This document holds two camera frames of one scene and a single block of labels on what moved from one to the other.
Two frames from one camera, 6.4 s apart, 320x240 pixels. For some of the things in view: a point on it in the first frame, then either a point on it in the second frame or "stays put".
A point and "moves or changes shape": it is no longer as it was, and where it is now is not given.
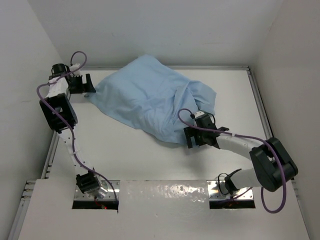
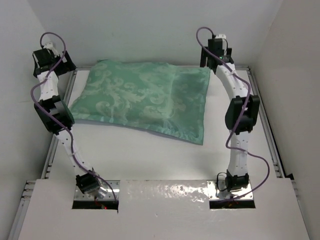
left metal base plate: (110, 195) stays put
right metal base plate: (217, 190) stays put
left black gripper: (86, 87) → (67, 66)
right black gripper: (190, 133) → (204, 55)
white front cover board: (158, 210) stays put
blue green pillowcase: (150, 94) moves or changes shape
